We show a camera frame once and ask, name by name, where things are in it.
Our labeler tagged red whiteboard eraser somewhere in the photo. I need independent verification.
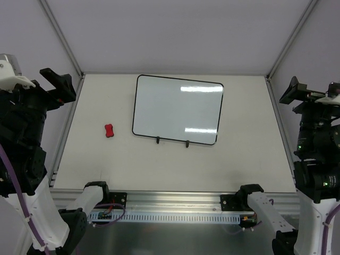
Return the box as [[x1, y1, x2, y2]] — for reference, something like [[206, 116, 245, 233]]
[[104, 124, 115, 138]]

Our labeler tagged white whiteboard black frame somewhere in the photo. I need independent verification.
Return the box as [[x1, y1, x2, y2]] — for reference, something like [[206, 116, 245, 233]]
[[132, 74, 224, 146]]

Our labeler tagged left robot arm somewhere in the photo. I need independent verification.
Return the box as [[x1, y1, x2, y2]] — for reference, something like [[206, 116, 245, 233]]
[[1, 68, 111, 254]]

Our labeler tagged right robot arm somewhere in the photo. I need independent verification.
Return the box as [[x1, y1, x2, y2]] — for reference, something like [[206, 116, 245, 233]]
[[235, 77, 339, 254]]

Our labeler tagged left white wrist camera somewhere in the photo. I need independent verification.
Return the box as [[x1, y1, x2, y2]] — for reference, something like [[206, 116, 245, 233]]
[[1, 54, 27, 92]]

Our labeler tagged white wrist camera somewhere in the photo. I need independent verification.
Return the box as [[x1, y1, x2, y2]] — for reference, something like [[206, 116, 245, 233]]
[[1, 54, 27, 92], [316, 82, 340, 106]]

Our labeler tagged aluminium side rail right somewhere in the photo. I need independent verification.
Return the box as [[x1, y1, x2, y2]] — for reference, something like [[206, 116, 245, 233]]
[[265, 77, 296, 184]]

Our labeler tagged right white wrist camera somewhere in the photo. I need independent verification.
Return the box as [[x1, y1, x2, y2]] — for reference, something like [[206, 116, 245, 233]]
[[316, 82, 340, 106]]

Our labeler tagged aluminium corner post left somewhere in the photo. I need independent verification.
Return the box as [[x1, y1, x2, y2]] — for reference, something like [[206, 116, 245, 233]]
[[38, 0, 83, 78]]

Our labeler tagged aluminium corner post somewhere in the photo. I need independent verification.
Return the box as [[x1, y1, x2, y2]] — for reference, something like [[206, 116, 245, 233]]
[[266, 0, 319, 80], [38, 0, 83, 78]]

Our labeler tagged aluminium corner post right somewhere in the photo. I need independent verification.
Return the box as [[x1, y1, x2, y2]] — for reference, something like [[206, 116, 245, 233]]
[[266, 0, 319, 80]]

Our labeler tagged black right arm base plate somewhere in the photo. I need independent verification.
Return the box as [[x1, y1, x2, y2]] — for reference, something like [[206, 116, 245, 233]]
[[220, 194, 252, 211]]

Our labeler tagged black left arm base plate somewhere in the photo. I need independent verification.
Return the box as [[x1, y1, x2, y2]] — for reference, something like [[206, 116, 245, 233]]
[[109, 192, 128, 207]]

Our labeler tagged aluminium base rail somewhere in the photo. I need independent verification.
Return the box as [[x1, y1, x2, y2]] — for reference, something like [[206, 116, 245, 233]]
[[52, 189, 300, 213]]

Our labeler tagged white slotted cable duct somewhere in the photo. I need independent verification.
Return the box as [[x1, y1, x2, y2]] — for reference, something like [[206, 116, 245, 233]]
[[87, 211, 242, 224]]

